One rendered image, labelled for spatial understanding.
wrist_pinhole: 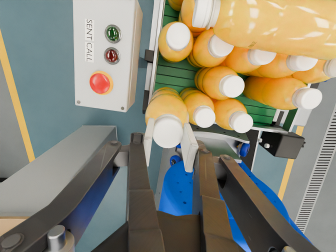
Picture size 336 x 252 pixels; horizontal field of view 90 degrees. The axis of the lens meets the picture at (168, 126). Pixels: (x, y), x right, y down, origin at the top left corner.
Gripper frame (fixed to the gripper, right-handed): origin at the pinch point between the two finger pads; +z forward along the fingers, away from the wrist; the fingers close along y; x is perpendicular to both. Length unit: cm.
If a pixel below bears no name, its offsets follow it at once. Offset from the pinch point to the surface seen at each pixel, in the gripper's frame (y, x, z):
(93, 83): -13.9, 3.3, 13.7
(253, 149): 83, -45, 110
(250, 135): 76, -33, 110
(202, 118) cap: 6.9, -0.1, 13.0
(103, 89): -12.0, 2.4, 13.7
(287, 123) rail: 36.2, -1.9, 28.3
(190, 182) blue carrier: 8.4, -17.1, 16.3
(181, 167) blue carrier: 6.8, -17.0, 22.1
